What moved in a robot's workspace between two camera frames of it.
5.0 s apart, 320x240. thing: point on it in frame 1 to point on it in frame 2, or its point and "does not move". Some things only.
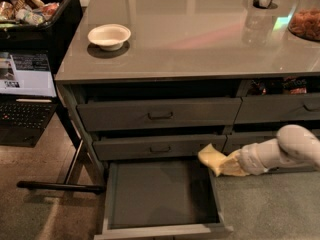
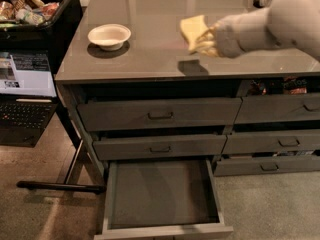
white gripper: [248, 159] to [227, 39]
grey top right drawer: [278, 108] does not move
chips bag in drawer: [295, 85] does not move
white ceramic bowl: [109, 37] does not move
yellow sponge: [211, 157] to [191, 28]
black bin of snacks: [39, 17] does not move
